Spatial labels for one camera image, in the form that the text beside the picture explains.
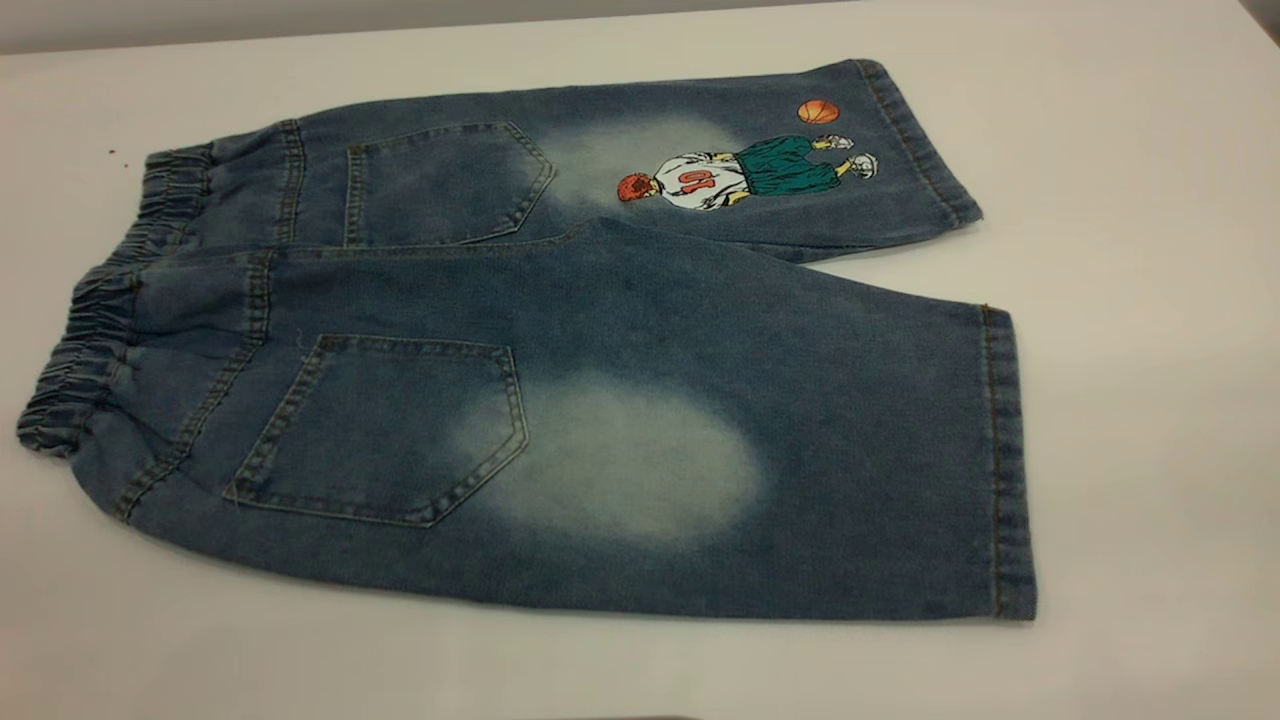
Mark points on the blue denim shorts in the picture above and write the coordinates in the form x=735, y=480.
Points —
x=600, y=330

